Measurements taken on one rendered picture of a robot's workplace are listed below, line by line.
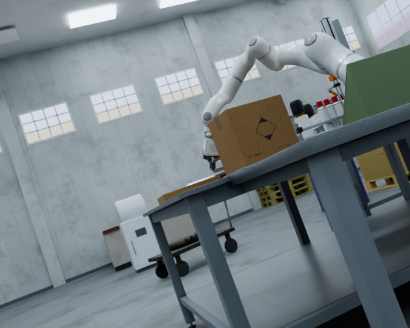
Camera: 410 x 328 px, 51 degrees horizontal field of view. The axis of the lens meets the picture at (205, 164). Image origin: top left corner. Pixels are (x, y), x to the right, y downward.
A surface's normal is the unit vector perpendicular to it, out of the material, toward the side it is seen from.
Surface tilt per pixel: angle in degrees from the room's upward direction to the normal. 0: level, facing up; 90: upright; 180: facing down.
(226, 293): 90
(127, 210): 71
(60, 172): 90
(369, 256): 90
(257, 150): 90
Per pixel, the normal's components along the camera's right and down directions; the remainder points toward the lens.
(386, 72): 0.18, -0.14
